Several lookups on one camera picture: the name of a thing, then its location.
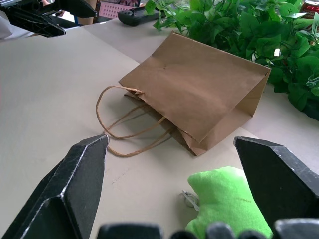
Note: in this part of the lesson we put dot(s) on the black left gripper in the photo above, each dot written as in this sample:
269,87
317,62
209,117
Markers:
17,3

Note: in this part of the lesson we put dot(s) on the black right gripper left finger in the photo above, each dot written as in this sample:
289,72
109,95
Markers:
74,179

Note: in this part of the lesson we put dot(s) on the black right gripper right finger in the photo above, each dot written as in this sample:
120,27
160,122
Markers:
281,181

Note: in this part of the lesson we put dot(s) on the green plush toy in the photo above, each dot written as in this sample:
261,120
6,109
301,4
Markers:
219,199

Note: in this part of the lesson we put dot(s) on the grey laptop with pink screen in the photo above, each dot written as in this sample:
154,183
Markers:
117,8

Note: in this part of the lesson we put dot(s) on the black remote controller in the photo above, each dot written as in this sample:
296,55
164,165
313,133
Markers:
134,17

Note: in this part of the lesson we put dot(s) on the green artificial leafy plant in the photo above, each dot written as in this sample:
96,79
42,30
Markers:
249,32

